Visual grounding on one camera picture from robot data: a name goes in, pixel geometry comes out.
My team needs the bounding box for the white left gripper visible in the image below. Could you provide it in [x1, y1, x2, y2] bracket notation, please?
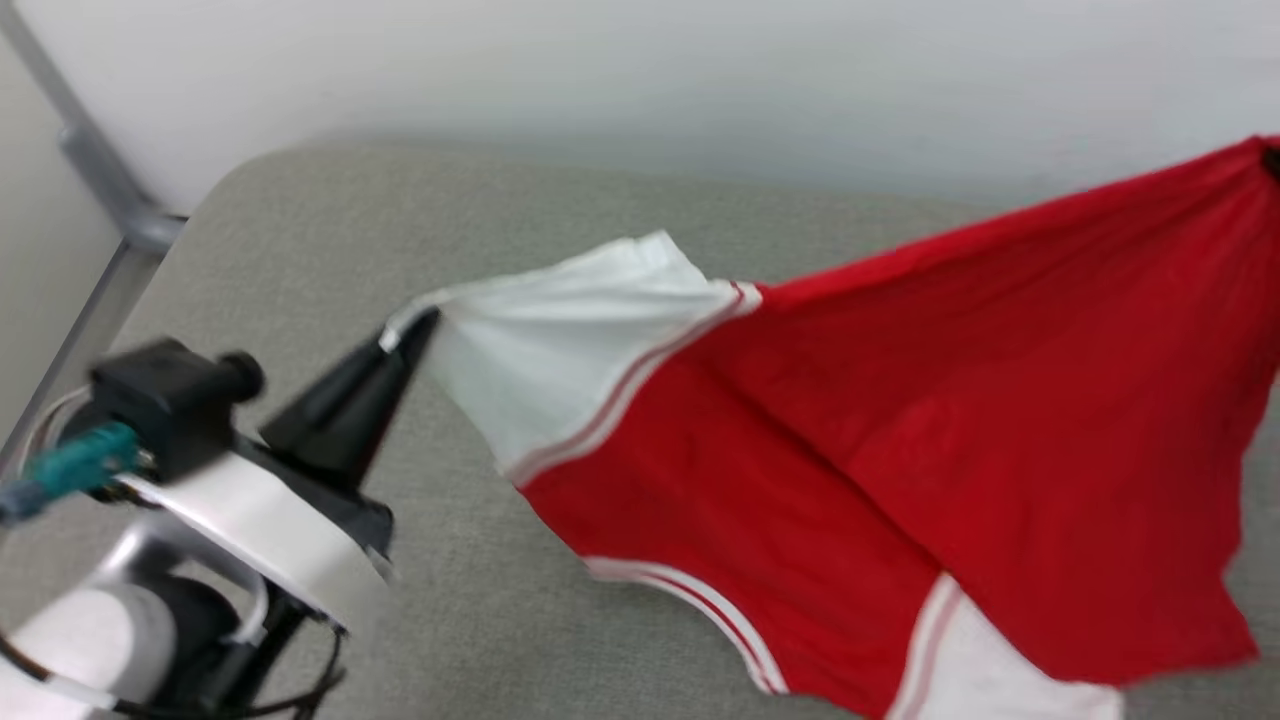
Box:
[118, 307, 442, 633]

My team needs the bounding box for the red and white garment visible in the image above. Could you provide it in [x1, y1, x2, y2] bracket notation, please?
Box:
[383, 134, 1280, 720]

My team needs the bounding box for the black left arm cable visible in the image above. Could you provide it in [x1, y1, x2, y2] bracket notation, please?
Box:
[255, 622, 347, 720]

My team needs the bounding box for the grey metal frame rail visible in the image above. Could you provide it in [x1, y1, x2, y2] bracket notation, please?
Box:
[0, 0, 188, 473]

